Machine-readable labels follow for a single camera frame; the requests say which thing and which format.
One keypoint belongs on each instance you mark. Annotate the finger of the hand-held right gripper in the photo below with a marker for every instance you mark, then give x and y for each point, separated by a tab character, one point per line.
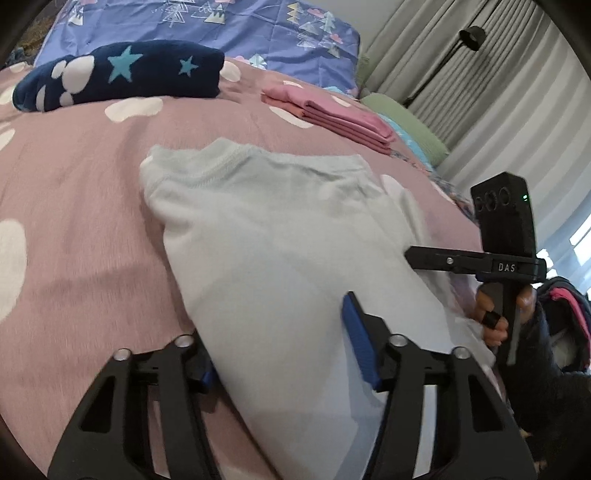
443	261

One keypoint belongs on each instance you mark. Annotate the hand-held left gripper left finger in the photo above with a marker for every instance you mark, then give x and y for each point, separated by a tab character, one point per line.
203	374

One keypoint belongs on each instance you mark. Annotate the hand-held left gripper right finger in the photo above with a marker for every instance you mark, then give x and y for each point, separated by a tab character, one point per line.
360	339

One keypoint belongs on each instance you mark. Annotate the pale green small shirt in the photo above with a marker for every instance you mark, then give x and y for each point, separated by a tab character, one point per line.
277	240

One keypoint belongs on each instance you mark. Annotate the person's right forearm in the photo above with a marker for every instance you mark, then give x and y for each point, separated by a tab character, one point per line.
540	392

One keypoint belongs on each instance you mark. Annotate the folded pink clothes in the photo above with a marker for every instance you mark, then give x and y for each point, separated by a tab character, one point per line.
341	120

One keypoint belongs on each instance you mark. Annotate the person's right hand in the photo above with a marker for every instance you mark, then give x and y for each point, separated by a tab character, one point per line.
494	330

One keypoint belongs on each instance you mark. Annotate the patterned floral cloth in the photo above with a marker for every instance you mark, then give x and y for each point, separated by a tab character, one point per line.
455	194

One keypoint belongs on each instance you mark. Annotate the black and pink bag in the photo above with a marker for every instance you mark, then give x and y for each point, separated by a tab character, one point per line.
570	302

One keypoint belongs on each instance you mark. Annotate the grey curtain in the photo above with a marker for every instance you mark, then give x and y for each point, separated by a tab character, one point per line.
508	115

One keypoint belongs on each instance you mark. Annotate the green pillow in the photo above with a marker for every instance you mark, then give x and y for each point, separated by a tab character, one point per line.
406	120

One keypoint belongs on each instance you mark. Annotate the black floor lamp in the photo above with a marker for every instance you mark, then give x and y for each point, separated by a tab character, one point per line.
471	37

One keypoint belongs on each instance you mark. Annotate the pink polka dot blanket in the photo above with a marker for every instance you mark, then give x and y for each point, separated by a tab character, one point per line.
69	184

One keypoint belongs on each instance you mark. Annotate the folded navy star garment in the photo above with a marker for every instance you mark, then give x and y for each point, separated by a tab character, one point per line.
152	78

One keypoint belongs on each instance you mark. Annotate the blue patterned pillow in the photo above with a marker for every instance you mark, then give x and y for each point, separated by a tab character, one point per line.
231	27

